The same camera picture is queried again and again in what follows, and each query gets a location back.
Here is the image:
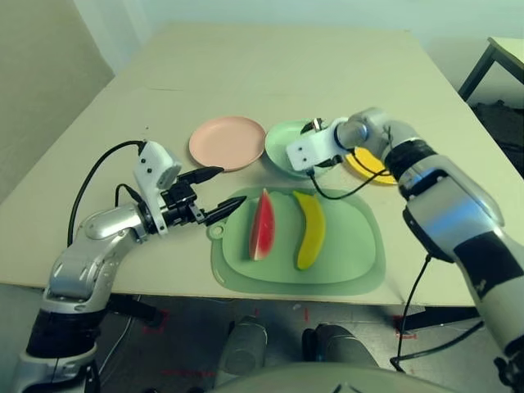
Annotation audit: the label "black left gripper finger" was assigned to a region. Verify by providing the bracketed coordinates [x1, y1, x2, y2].
[178, 165, 225, 185]
[202, 195, 248, 227]

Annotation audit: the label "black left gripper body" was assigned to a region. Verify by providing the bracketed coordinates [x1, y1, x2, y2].
[161, 179, 206, 227]

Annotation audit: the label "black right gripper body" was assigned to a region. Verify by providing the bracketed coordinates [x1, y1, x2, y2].
[300, 117, 331, 134]

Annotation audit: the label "red watermelon slice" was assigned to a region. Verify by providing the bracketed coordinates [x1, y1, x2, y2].
[248, 187, 276, 262]

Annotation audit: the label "yellow banana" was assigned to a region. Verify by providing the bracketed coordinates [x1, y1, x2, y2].
[291, 190, 327, 271]

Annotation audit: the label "pink plastic plate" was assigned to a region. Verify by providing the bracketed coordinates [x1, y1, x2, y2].
[187, 115, 266, 172]

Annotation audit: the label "light green plastic plate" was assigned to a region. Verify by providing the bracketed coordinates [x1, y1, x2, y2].
[264, 118, 349, 179]

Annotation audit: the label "yellow plastic plate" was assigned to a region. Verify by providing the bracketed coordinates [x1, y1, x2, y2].
[343, 146, 399, 186]

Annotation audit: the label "green cutting mat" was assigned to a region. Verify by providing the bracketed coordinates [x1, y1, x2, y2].
[207, 186, 387, 296]

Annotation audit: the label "robot right leg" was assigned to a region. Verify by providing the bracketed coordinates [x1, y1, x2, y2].
[301, 323, 380, 369]

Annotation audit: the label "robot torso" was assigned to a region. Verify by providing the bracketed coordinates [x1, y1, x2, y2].
[212, 362, 447, 393]

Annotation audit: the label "beige side table black legs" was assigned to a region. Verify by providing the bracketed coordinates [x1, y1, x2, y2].
[458, 35, 524, 107]

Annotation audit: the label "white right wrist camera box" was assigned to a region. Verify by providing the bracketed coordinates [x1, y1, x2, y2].
[285, 117, 349, 172]

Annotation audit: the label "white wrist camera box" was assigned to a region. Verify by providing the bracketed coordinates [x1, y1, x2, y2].
[285, 117, 349, 172]
[131, 140, 183, 237]

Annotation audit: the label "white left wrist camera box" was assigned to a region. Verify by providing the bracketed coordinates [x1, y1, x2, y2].
[131, 140, 183, 237]

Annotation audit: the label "short black left cable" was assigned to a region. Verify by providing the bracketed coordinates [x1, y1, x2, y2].
[115, 183, 143, 208]

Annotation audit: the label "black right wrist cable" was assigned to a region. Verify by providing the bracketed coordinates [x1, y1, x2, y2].
[307, 163, 396, 201]
[389, 253, 486, 373]

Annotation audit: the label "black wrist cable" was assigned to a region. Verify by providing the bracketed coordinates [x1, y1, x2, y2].
[67, 140, 147, 246]
[307, 163, 396, 201]
[389, 253, 486, 373]

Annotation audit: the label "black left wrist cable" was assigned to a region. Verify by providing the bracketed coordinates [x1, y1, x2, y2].
[67, 140, 147, 246]

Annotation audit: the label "thin white floor cable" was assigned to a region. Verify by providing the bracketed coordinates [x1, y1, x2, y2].
[97, 313, 136, 372]

